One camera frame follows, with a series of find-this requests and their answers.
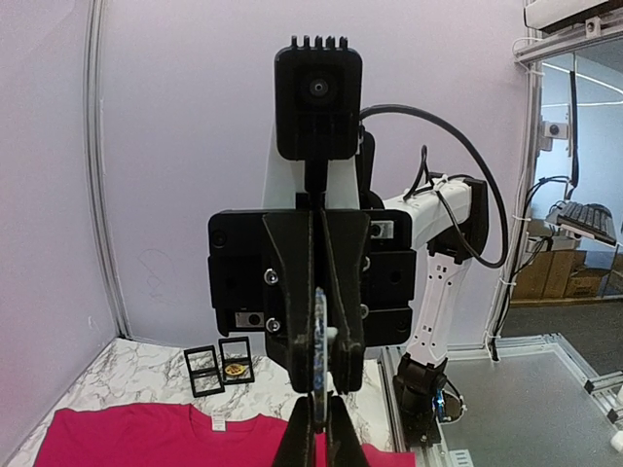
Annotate round silver blue brooch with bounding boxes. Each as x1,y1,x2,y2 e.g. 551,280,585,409
311,287,337,433

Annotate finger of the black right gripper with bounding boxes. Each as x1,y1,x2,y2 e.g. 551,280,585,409
261,194,314,393
320,209,370,393

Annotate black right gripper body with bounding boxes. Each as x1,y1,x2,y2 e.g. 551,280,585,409
208,132,416,346

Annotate gold brooch in case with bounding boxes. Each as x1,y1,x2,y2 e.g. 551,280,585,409
224,363,246,378

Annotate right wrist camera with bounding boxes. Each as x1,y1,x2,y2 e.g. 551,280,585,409
274,36,363,161

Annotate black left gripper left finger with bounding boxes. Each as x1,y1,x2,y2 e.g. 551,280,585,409
272,396,315,467

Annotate black keyboard in background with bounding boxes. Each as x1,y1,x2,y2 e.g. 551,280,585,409
545,200,617,247

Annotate cardboard boxes in background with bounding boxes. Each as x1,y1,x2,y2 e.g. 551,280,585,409
511,220,622,302

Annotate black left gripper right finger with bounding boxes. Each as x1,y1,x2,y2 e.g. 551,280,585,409
324,394,368,467

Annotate right aluminium frame post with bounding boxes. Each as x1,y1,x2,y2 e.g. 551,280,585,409
486,29,543,362

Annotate magenta t-shirt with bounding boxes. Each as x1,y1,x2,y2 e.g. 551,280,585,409
33,403,418,467

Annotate aluminium front rail base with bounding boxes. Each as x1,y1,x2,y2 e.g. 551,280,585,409
378,334,622,466

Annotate aluminium frame post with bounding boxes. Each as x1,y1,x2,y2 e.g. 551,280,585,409
486,29,543,362
83,0,132,340

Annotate black hexagonal brooch display case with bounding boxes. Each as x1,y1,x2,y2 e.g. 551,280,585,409
183,337,255,398

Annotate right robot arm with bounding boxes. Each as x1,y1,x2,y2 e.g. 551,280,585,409
207,104,501,432

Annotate left aluminium frame post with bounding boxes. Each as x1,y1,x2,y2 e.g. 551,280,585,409
83,0,132,340

